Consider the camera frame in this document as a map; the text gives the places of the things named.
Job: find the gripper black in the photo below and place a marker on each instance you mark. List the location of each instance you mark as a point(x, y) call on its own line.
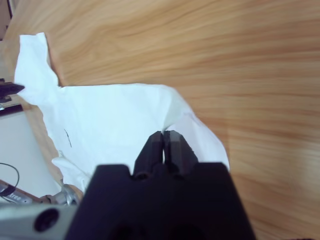
point(6, 90)

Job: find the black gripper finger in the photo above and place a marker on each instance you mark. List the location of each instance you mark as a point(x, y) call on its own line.
point(180, 155)
point(150, 155)

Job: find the white t-shirt with black logo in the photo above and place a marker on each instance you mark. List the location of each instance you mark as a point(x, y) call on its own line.
point(112, 112)

